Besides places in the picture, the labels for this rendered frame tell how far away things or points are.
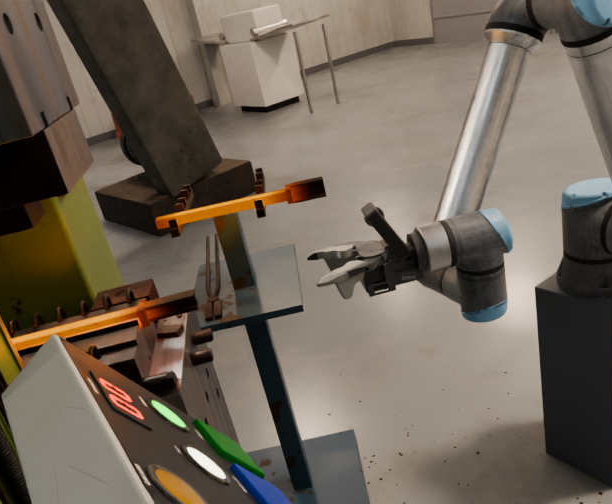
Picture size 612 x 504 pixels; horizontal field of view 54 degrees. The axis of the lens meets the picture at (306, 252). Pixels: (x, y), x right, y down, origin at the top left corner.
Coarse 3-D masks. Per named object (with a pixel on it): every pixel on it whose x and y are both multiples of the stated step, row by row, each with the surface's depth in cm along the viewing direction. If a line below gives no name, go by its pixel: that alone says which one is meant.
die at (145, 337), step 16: (128, 304) 114; (64, 320) 114; (128, 320) 106; (16, 336) 112; (64, 336) 106; (80, 336) 106; (96, 336) 106; (112, 336) 104; (128, 336) 103; (144, 336) 108; (32, 352) 105; (112, 352) 101; (128, 352) 100; (144, 352) 105; (112, 368) 98; (128, 368) 98; (144, 368) 102
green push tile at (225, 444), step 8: (200, 424) 68; (200, 432) 67; (208, 432) 67; (216, 432) 70; (208, 440) 66; (216, 440) 65; (224, 440) 69; (232, 440) 73; (216, 448) 64; (224, 448) 64; (232, 448) 68; (240, 448) 71; (224, 456) 64; (232, 456) 64; (240, 456) 67; (248, 456) 70; (240, 464) 65; (248, 464) 66; (256, 472) 67
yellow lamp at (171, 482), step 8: (160, 472) 42; (168, 472) 44; (160, 480) 41; (168, 480) 42; (176, 480) 43; (168, 488) 40; (176, 488) 41; (184, 488) 42; (176, 496) 40; (184, 496) 41; (192, 496) 42
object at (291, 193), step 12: (312, 180) 142; (276, 192) 143; (288, 192) 141; (300, 192) 143; (312, 192) 143; (324, 192) 143; (216, 204) 144; (228, 204) 142; (240, 204) 142; (252, 204) 142; (264, 204) 142; (168, 216) 144; (180, 216) 143; (192, 216) 143; (204, 216) 143
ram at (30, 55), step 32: (0, 0) 79; (32, 0) 93; (0, 32) 76; (32, 32) 89; (0, 64) 74; (32, 64) 85; (64, 64) 102; (0, 96) 76; (32, 96) 81; (64, 96) 97; (0, 128) 77; (32, 128) 78
